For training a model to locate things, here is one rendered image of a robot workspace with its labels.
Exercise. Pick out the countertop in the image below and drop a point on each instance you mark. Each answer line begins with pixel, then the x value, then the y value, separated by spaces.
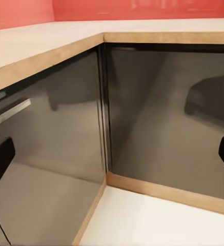
pixel 23 54
pixel 168 31

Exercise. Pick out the cabinet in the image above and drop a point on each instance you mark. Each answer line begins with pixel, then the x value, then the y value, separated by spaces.
pixel 164 113
pixel 56 119

